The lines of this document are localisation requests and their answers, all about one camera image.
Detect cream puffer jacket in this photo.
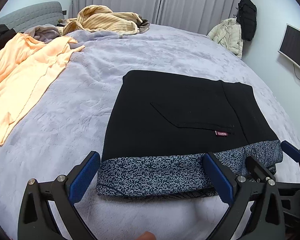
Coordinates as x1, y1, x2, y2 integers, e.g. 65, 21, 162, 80
207, 18, 243, 59

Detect orange peach garment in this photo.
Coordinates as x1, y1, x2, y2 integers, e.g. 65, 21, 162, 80
0, 33, 84, 146

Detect grey fleece garment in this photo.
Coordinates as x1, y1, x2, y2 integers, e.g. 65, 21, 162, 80
24, 24, 59, 44

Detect tan striped knit garment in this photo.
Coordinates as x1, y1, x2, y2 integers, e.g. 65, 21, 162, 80
57, 5, 150, 36

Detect lavender plush bed blanket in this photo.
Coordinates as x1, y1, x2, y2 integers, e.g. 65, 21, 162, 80
0, 25, 300, 239

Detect grey padded headboard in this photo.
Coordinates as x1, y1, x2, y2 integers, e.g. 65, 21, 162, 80
0, 1, 64, 32

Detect wall mounted monitor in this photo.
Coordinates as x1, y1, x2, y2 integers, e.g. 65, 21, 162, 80
278, 24, 300, 69

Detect black hanging jacket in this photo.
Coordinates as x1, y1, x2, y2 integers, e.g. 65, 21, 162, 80
236, 0, 257, 41

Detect black and grey patterned pants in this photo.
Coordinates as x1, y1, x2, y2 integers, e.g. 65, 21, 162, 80
96, 70, 283, 197

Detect person's left hand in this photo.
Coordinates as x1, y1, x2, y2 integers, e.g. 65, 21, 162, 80
136, 231, 156, 240

